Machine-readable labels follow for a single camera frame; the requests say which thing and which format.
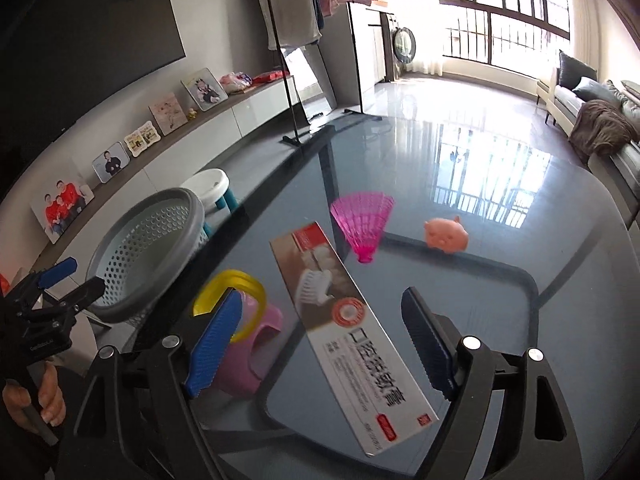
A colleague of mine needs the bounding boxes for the yellow plastic ring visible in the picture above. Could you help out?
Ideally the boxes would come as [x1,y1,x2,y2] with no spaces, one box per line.
[192,268,268,345]

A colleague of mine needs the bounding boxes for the red white toothpaste box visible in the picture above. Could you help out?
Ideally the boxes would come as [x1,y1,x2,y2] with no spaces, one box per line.
[270,222,438,456]

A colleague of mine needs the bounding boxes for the orange pig toy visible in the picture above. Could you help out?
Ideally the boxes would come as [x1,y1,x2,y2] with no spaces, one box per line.
[424,216,469,254]

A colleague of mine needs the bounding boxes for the pink plastic shuttlecock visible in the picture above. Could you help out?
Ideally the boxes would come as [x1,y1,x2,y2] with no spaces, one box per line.
[330,192,395,263]

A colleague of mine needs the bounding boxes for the grey perforated trash basket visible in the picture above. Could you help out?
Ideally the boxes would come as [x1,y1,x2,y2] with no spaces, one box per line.
[86,188,208,325]

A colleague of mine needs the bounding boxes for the person's left hand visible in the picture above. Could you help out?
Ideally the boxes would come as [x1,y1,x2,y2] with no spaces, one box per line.
[1,362,68,432]

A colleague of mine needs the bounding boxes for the pink plastic cup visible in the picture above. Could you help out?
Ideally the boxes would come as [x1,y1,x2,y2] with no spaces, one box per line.
[212,304,283,398]

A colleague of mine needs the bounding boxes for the family photo red shirts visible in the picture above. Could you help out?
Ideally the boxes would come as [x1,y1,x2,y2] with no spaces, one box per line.
[30,170,94,244]

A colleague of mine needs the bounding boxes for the framed portrait photo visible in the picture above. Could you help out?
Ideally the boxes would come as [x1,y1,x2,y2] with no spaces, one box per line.
[92,142,130,183]

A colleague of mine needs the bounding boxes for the long white TV cabinet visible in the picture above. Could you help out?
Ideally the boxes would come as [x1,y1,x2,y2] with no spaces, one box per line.
[32,76,299,281]

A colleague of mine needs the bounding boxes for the white round stool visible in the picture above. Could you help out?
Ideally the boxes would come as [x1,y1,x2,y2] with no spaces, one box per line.
[181,168,239,214]

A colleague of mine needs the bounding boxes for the pink picture canvas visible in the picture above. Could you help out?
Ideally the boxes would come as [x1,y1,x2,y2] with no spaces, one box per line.
[149,92,188,136]

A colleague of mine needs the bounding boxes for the child photo canvas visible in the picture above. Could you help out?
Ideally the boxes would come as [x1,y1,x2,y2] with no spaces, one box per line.
[181,68,228,112]

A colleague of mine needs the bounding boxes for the pink plastic bag bundle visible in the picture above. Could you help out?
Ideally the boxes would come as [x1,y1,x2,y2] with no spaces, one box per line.
[219,72,253,94]

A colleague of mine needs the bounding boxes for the red package on cabinet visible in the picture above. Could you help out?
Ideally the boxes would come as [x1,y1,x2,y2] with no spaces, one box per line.
[252,70,288,87]

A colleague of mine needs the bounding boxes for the brown blanket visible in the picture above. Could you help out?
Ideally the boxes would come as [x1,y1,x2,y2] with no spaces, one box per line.
[568,100,639,165]

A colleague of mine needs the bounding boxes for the washing machine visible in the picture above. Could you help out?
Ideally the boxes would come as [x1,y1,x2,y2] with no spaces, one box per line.
[380,12,416,82]

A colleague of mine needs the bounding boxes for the grey sofa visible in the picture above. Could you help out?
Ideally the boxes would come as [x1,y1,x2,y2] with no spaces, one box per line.
[537,51,639,228]

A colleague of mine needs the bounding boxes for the dark grey cushion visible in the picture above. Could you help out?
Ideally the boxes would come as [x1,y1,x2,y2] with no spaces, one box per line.
[556,50,598,90]

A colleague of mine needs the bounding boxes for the grey hanging towel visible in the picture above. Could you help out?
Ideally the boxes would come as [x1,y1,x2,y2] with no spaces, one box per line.
[258,0,322,51]

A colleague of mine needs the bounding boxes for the scalloped white photo frame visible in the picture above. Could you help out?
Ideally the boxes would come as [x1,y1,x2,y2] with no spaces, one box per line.
[124,120,162,158]

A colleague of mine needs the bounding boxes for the black wall television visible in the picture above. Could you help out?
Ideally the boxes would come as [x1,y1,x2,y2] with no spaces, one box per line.
[1,0,184,186]

